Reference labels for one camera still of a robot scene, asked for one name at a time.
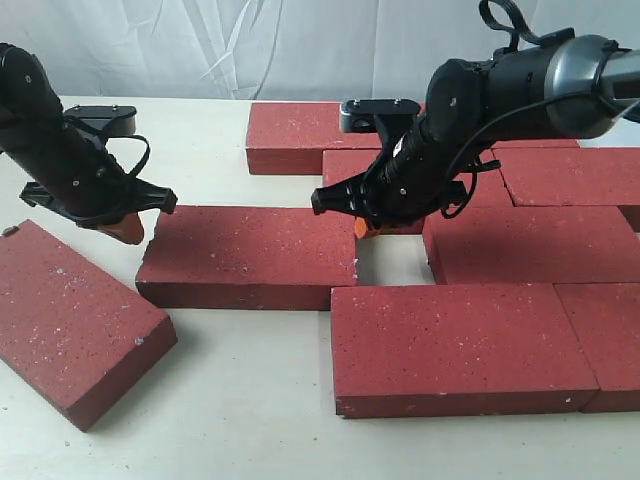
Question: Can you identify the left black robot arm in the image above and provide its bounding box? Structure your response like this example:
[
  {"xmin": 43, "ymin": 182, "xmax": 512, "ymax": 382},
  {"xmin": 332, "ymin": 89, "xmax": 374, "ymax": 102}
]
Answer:
[{"xmin": 1, "ymin": 43, "xmax": 177, "ymax": 245}]

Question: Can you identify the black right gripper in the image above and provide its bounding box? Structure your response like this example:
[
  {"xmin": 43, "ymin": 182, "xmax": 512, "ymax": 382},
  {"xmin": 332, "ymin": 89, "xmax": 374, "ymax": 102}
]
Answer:
[{"xmin": 311, "ymin": 119, "xmax": 467, "ymax": 240}]

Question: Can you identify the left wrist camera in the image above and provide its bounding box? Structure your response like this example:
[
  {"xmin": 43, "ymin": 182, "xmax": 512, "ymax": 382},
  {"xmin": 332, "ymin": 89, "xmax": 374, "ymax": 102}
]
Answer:
[{"xmin": 63, "ymin": 105, "xmax": 137, "ymax": 142}]

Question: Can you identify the chipped top brick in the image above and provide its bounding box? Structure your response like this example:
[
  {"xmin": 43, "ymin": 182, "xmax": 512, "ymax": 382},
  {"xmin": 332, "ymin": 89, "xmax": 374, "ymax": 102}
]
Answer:
[{"xmin": 135, "ymin": 205, "xmax": 357, "ymax": 311}]

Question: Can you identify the white backdrop cloth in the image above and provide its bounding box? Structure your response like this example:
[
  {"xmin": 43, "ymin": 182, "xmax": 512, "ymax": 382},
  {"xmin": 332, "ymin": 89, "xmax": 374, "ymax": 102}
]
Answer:
[{"xmin": 0, "ymin": 0, "xmax": 640, "ymax": 106}]

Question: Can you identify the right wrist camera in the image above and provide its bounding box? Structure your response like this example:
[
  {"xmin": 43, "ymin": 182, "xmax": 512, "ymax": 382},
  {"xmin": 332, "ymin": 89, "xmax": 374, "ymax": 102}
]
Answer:
[{"xmin": 339, "ymin": 98, "xmax": 422, "ymax": 142}]

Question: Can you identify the second row right brick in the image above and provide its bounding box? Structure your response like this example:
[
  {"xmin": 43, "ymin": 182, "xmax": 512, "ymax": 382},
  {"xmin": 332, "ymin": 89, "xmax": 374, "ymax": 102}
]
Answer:
[{"xmin": 494, "ymin": 148, "xmax": 639, "ymax": 207}]

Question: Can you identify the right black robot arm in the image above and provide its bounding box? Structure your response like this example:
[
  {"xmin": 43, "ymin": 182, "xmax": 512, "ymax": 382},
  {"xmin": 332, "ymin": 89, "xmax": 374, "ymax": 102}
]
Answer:
[{"xmin": 311, "ymin": 1, "xmax": 639, "ymax": 235}]

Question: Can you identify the third row red brick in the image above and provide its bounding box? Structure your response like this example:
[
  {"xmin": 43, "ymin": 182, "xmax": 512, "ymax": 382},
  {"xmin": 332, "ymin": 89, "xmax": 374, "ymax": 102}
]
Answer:
[{"xmin": 423, "ymin": 206, "xmax": 639, "ymax": 284}]

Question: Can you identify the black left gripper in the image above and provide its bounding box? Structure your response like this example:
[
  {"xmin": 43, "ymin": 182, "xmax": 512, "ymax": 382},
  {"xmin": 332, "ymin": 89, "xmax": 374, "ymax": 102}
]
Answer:
[{"xmin": 18, "ymin": 119, "xmax": 177, "ymax": 245}]

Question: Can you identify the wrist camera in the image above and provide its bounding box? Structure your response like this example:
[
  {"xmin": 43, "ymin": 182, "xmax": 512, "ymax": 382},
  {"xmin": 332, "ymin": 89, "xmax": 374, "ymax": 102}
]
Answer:
[
  {"xmin": 63, "ymin": 105, "xmax": 137, "ymax": 142},
  {"xmin": 339, "ymin": 98, "xmax": 422, "ymax": 142}
]

